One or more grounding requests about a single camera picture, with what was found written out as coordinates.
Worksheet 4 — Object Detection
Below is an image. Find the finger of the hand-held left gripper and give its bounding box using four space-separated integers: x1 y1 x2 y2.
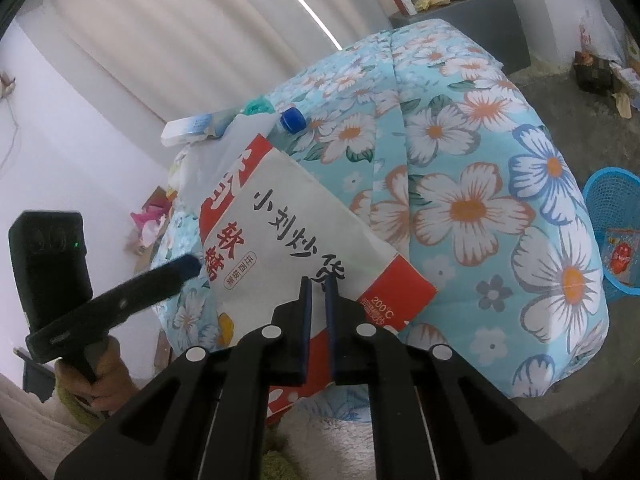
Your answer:
85 254 201 331

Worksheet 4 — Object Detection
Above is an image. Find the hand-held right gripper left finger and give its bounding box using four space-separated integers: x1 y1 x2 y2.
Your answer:
54 276 313 480

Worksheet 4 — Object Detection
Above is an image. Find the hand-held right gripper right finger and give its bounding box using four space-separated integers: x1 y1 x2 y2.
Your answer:
324 276 598 480

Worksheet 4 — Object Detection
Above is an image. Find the red and white paper bag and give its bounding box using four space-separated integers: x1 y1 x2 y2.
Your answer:
199 134 437 426

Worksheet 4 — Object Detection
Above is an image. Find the red snack packet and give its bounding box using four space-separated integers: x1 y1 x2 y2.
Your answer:
602 227 640 288

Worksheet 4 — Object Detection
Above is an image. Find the blue plastic wastebasket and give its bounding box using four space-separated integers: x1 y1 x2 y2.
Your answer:
582 166 640 303

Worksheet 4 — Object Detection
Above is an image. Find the person's left hand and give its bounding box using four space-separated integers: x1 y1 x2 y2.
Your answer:
54 335 138 416

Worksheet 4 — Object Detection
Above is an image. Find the pink plastic bag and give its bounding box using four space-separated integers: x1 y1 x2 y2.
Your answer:
131 209 168 231

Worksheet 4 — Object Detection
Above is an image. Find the cardboard box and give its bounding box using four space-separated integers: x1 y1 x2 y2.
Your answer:
122 186 176 258

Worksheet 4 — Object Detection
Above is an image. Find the white fluffy cloth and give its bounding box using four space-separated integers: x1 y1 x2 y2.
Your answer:
0 375 381 480

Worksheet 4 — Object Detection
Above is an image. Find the crumpled clear plastic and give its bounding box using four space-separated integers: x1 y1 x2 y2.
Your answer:
170 142 241 241

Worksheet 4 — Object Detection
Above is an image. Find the green fuzzy cloth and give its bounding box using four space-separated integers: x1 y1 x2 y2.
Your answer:
260 430 301 480

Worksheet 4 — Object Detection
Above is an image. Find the white blue carton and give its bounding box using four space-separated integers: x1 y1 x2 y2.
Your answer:
161 114 236 147

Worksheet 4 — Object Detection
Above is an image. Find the blue floral cloth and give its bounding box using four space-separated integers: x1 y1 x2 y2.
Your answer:
150 19 610 428

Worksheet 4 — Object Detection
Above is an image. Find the green plastic bag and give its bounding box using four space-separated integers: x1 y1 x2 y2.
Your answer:
242 97 275 117

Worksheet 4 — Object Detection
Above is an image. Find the clear bottle with blue cap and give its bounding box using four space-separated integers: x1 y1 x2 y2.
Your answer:
220 107 307 161

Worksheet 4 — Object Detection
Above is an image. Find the white curtain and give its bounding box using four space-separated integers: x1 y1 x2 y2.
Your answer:
12 0 506 136

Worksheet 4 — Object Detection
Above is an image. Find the grey cabinet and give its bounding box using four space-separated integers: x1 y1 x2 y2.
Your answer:
389 0 532 73

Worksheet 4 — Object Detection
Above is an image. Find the dark box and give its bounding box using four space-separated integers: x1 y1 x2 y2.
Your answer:
575 50 615 93

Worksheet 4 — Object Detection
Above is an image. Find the flat printed carton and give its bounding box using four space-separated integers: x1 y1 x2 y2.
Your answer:
612 57 640 111

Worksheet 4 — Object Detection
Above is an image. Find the white plastic bag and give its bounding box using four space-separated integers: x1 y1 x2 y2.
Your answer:
580 7 626 61

